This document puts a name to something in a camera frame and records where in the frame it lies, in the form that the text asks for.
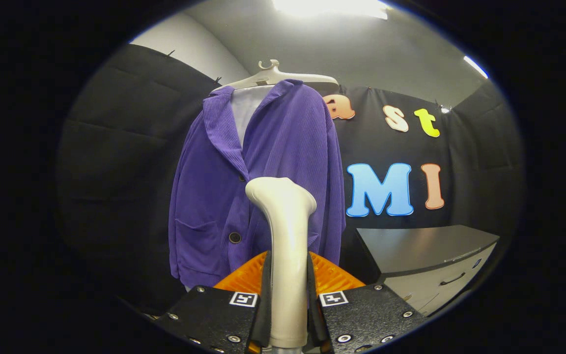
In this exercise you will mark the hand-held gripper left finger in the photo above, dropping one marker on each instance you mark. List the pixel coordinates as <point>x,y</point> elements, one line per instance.
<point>214,314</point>

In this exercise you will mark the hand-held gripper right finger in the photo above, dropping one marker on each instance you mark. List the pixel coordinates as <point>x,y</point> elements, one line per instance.
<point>361,314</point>

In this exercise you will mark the white garment steamer head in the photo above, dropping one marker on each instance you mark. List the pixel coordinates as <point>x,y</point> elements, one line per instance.
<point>288,255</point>

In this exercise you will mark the white undershirt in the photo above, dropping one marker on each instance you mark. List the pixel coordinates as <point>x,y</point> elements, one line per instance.
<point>246,110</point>

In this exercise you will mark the white clothes hanger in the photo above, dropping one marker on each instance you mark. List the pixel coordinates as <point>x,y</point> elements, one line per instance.
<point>283,77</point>

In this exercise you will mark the grey cabinet with dark top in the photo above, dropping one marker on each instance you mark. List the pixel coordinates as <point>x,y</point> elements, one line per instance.
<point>420,250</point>

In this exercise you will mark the large ceiling light panel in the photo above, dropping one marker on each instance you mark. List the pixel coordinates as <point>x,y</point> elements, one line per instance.
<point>332,7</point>

